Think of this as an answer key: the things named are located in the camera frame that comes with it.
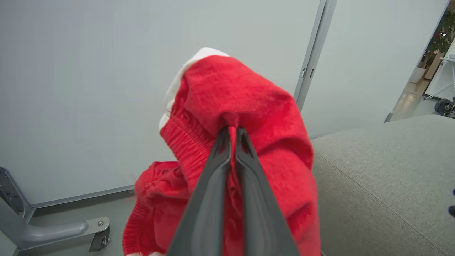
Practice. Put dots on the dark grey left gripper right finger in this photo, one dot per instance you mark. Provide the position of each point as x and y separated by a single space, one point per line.
261 213

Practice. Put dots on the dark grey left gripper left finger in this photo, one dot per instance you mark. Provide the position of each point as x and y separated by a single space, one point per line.
208 199

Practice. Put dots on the red garment with white stripes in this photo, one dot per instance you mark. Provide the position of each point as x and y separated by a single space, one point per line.
249 92

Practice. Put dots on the black wheeled robot base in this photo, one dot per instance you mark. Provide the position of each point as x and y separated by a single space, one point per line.
446 106

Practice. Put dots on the black caster wheel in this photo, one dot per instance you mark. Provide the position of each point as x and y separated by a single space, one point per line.
100 240

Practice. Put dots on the grey fabric sofa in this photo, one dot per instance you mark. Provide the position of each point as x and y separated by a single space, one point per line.
384 185

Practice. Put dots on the white planter pot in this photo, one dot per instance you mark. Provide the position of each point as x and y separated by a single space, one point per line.
417 74

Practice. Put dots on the white table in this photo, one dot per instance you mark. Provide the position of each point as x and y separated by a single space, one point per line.
444 76

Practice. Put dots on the green potted plant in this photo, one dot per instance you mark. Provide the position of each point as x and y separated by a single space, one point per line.
443 33

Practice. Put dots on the grey partition bottom rail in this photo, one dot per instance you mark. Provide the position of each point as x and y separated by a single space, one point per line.
81 197

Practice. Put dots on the grey partition frame post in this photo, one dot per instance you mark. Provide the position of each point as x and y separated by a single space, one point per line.
10 192
314 53

